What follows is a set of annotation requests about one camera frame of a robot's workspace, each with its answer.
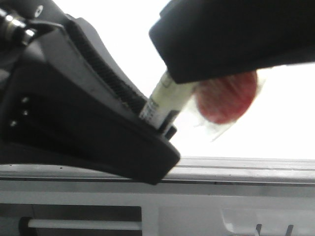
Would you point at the white whiteboard with aluminium frame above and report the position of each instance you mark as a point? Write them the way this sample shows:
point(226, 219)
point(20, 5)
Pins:
point(200, 168)

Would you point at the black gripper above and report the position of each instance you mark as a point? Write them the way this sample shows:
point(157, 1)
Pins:
point(21, 22)

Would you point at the white whiteboard marker pen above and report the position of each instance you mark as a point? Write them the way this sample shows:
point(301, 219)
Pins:
point(210, 107)

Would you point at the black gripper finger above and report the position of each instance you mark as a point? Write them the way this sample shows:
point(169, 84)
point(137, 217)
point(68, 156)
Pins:
point(67, 103)
point(203, 39)

